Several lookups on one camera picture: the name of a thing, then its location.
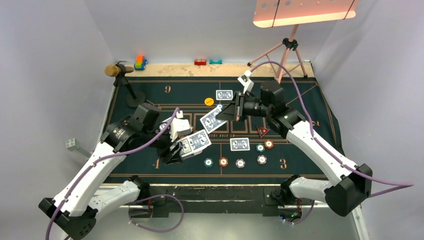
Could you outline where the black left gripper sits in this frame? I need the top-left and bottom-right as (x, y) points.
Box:
(141, 123), (184, 164)

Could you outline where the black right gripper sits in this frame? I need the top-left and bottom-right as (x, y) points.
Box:
(216, 90), (272, 122)

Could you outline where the dealt card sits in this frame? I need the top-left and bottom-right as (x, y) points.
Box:
(215, 90), (234, 101)
(229, 137), (250, 152)

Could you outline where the blue playing card deck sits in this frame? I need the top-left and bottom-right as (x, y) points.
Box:
(177, 129), (212, 160)

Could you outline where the playing card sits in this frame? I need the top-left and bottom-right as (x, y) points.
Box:
(200, 104), (228, 134)

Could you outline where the blue green chip stack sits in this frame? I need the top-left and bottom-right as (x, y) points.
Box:
(203, 158), (214, 168)

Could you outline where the orange chip stack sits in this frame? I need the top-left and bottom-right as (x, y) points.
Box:
(218, 157), (229, 167)

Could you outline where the brown white chip stack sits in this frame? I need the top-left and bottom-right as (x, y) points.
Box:
(235, 158), (246, 168)

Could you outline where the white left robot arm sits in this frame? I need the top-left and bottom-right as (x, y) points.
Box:
(38, 103), (192, 240)

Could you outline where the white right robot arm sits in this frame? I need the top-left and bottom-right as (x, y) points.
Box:
(216, 80), (373, 217)

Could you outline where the red triangle marker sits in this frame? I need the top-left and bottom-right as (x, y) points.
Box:
(256, 126), (270, 139)

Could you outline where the yellow dealer button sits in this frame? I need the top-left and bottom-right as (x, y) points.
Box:
(204, 97), (215, 106)

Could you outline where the dark green poker mat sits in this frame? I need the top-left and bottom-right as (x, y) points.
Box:
(106, 77), (343, 185)

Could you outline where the teal toy block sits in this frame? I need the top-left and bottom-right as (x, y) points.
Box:
(209, 58), (223, 65)

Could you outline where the red toy block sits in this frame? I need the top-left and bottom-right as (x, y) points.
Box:
(193, 58), (208, 66)

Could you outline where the gold microphone on stand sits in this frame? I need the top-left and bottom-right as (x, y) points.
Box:
(104, 61), (146, 109)

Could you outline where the pink music stand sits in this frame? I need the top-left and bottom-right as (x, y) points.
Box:
(247, 0), (359, 78)

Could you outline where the orange blue toy car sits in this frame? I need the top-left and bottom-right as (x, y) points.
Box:
(133, 55), (148, 71)

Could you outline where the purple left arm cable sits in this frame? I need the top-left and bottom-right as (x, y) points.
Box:
(44, 106), (185, 240)

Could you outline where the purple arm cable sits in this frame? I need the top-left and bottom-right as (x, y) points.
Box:
(250, 60), (415, 226)
(44, 106), (185, 240)

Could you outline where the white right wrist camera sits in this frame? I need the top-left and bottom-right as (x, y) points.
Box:
(237, 70), (254, 94)

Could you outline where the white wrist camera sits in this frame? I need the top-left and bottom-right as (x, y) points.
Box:
(170, 110), (193, 142)
(237, 70), (254, 94)

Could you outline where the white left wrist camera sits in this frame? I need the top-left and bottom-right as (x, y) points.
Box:
(170, 110), (193, 142)

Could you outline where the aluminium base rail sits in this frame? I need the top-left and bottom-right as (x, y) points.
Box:
(67, 184), (362, 210)

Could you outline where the grey lego brick handle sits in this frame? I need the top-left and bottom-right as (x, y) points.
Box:
(65, 138), (91, 158)

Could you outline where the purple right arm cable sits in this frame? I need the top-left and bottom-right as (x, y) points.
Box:
(250, 60), (415, 226)

